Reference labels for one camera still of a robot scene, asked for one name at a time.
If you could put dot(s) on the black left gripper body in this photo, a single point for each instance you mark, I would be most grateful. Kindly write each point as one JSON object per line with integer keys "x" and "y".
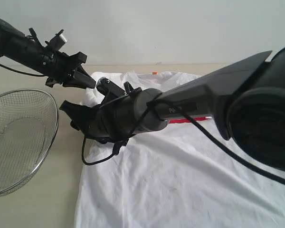
{"x": 56, "y": 67}

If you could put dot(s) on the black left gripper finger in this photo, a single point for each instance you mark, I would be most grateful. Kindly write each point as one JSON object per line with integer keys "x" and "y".
{"x": 79, "y": 78}
{"x": 77, "y": 59}

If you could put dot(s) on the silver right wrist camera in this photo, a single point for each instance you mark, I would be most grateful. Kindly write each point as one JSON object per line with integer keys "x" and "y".
{"x": 106, "y": 86}

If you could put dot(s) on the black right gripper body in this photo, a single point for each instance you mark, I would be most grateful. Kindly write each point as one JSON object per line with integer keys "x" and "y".
{"x": 116, "y": 120}

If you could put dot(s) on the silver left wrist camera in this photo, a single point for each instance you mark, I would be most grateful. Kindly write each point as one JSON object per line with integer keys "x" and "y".
{"x": 57, "y": 42}

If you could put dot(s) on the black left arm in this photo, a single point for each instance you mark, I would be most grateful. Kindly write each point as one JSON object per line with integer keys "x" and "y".
{"x": 24, "y": 49}

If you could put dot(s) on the silver wire mesh basket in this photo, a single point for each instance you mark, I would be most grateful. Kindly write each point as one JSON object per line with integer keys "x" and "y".
{"x": 29, "y": 122}

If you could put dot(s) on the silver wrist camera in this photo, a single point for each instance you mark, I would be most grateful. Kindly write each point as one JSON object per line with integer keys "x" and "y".
{"x": 106, "y": 86}
{"x": 57, "y": 42}

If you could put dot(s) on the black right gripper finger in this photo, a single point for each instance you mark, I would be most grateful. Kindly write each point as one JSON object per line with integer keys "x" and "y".
{"x": 80, "y": 115}

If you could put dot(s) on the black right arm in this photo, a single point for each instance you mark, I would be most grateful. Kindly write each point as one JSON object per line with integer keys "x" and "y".
{"x": 246, "y": 100}

